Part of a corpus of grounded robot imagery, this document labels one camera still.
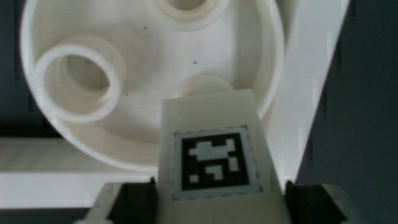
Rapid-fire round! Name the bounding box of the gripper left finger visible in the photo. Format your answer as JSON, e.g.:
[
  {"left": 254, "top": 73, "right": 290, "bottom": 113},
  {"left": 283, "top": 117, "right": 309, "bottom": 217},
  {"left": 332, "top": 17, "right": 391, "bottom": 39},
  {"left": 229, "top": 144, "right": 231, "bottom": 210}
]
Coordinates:
[{"left": 107, "top": 179, "right": 158, "bottom": 224}]

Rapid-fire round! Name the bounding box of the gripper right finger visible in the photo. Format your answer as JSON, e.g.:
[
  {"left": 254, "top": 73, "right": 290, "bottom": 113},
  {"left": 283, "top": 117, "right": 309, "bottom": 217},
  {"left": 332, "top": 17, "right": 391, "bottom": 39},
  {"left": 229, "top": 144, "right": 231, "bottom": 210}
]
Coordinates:
[{"left": 284, "top": 181, "right": 347, "bottom": 224}]

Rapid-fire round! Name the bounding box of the white stool leg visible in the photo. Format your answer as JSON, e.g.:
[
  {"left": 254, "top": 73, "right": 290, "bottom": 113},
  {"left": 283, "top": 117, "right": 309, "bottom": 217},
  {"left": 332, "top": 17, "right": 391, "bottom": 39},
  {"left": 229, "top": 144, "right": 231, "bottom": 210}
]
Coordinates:
[{"left": 73, "top": 73, "right": 292, "bottom": 224}]

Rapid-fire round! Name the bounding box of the white round stool seat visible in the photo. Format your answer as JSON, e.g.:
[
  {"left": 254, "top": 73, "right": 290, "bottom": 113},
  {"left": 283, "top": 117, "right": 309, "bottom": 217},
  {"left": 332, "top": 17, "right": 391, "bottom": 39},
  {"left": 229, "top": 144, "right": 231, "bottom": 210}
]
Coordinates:
[{"left": 20, "top": 0, "right": 284, "bottom": 172}]

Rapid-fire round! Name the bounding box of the white front barrier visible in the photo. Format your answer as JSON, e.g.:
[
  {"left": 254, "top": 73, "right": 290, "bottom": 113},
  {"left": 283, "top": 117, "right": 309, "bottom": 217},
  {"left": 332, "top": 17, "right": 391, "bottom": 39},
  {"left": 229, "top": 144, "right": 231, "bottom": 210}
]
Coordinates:
[{"left": 0, "top": 137, "right": 157, "bottom": 209}]

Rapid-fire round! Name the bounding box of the white right barrier block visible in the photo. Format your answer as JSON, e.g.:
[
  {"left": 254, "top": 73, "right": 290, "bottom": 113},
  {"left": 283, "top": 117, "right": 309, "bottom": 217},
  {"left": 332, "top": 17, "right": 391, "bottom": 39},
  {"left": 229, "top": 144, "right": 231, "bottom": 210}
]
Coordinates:
[{"left": 263, "top": 0, "right": 350, "bottom": 185}]

